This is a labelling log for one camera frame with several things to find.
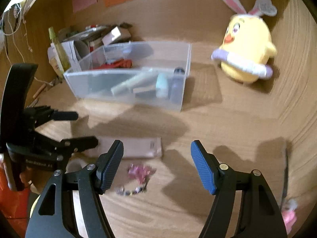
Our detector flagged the white cable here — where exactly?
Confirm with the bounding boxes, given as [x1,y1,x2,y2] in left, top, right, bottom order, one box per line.
[0,2,54,87]

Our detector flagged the white green lip balm box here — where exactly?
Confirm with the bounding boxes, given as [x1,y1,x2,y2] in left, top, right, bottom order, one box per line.
[111,71,158,96]

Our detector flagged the mint green tube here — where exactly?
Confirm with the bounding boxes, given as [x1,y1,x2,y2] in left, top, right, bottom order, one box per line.
[155,73,169,99]

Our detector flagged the purple dark capped cosmetic tube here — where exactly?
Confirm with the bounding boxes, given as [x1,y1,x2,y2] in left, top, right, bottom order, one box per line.
[170,68,185,105]

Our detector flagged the stack of books papers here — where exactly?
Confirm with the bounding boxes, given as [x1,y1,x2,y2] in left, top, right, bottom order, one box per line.
[58,22,133,48]

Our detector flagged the red package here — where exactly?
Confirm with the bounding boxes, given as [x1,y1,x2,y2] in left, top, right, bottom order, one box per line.
[93,59,133,70]

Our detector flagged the clear plastic storage bin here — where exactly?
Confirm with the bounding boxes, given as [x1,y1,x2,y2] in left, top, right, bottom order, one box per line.
[64,41,191,111]

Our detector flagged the tall yellow spray bottle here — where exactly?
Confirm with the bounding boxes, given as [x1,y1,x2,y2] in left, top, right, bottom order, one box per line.
[48,27,70,73]

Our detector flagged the person left hand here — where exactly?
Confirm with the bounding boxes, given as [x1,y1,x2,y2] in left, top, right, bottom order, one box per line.
[0,153,48,195]

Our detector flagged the white folded papers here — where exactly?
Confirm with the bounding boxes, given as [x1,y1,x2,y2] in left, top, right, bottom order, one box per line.
[47,40,90,73]

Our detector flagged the small white cardboard box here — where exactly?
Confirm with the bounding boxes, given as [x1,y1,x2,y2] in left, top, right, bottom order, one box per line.
[102,26,131,46]

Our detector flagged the beige paper sleeve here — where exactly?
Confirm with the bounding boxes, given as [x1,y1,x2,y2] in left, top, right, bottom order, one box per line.
[83,136,163,159]

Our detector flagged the pink bead charm bracelet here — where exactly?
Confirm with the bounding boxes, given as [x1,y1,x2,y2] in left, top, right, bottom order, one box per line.
[116,163,157,197]

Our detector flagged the yellow chick plush toy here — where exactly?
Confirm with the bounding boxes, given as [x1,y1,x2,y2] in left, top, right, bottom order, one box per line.
[211,0,277,84]

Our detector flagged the pink fluffy item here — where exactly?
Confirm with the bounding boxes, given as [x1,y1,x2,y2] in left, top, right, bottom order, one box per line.
[279,148,298,235]

